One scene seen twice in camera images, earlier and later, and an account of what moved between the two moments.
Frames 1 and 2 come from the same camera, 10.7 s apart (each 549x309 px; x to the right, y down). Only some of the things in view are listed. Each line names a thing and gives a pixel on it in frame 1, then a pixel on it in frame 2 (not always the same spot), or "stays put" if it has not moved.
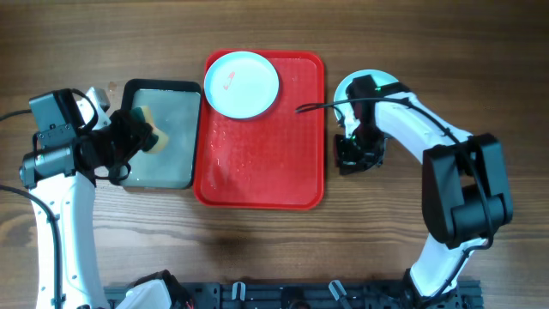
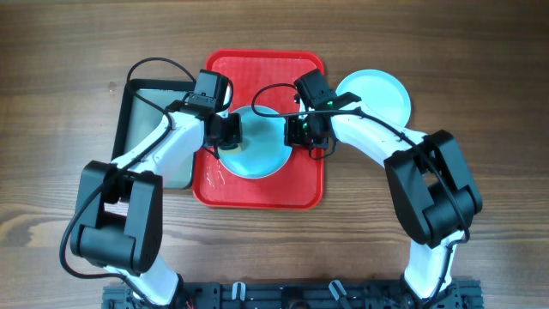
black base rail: x=318 y=295 stays put
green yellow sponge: x=163 y=136 -> x=239 y=148
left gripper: x=136 y=133 -> x=235 y=136
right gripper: x=349 y=164 -> x=292 y=136
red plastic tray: x=274 y=160 stays put
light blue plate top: x=241 y=84 -> x=262 y=153
